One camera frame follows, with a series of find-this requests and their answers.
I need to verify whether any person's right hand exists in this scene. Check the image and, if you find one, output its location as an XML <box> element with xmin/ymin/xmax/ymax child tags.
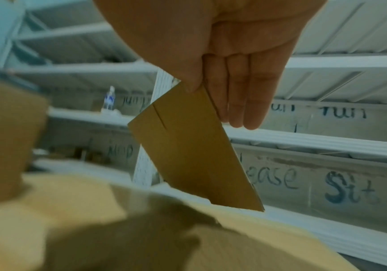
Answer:
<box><xmin>92</xmin><ymin>0</ymin><xmax>329</xmax><ymax>131</ymax></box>

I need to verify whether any brown cardboard blank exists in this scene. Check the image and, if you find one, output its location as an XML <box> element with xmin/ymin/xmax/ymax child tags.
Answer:
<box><xmin>22</xmin><ymin>173</ymin><xmax>360</xmax><ymax>271</ymax></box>

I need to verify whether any clear plastic water bottle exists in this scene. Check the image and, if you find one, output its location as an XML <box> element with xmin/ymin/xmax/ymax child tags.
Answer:
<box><xmin>103</xmin><ymin>85</ymin><xmax>117</xmax><ymax>111</ymax></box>

